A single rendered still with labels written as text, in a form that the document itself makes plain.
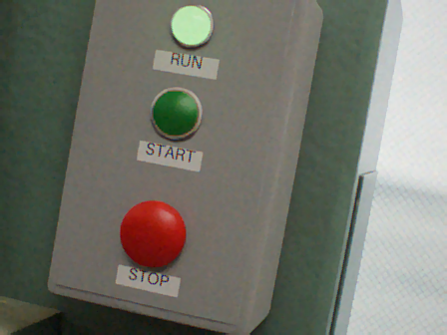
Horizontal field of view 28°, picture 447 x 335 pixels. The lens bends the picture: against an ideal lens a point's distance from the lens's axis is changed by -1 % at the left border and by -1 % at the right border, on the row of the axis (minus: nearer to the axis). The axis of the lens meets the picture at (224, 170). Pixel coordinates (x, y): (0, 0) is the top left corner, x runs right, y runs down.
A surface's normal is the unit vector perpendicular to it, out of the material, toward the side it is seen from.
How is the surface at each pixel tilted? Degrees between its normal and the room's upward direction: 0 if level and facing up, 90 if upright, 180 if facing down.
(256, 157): 90
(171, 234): 88
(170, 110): 89
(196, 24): 90
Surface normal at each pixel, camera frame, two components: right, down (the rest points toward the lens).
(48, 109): -0.21, 0.01
